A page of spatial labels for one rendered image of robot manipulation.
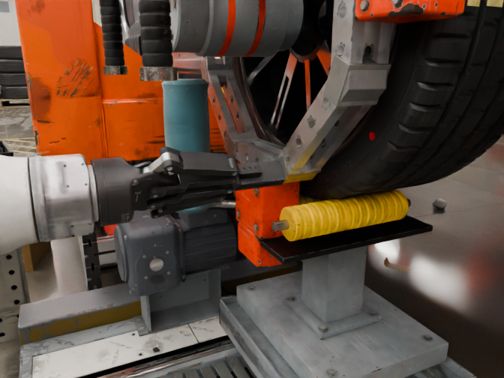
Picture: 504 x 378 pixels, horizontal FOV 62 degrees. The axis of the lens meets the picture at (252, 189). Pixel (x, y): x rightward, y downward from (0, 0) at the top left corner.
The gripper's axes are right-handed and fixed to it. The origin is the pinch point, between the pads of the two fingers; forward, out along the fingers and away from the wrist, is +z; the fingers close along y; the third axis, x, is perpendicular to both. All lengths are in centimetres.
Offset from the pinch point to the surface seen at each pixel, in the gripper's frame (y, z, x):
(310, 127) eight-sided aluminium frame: 2.3, 9.3, 5.4
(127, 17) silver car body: -148, 30, 210
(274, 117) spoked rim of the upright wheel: -20.4, 19.8, 25.0
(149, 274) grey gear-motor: -54, -6, 7
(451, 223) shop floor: -106, 153, 19
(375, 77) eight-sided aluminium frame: 12.9, 13.2, 4.7
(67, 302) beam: -84, -25, 13
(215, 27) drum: 3.0, 0.1, 24.1
